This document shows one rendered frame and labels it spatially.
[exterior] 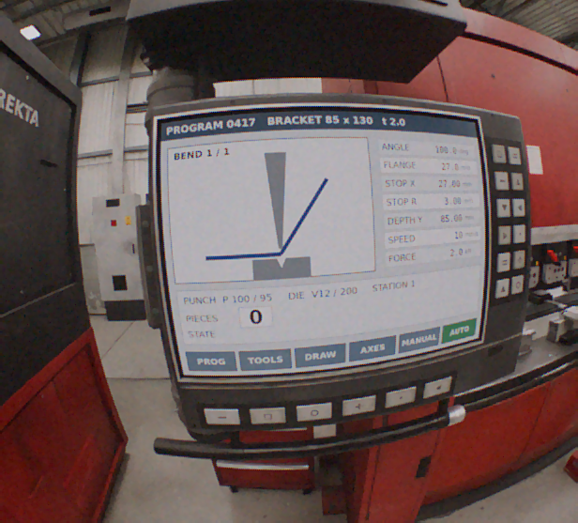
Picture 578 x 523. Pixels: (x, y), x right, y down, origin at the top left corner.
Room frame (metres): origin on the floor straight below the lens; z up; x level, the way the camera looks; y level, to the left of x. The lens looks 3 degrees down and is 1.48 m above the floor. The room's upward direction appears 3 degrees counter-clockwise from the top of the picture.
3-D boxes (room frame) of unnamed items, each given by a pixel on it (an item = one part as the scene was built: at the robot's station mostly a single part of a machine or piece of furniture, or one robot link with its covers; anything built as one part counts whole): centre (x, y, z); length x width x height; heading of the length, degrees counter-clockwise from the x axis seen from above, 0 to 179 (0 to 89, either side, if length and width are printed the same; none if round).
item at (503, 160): (0.32, -0.09, 1.42); 0.45 x 0.12 x 0.36; 93
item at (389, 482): (1.02, -0.33, 1.15); 0.85 x 0.25 x 2.30; 178
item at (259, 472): (1.22, 0.19, 0.50); 0.50 x 0.50 x 1.00; 88
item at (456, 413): (0.29, -0.02, 1.20); 0.45 x 0.03 x 0.08; 93
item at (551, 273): (0.82, -1.08, 1.26); 0.15 x 0.09 x 0.17; 88
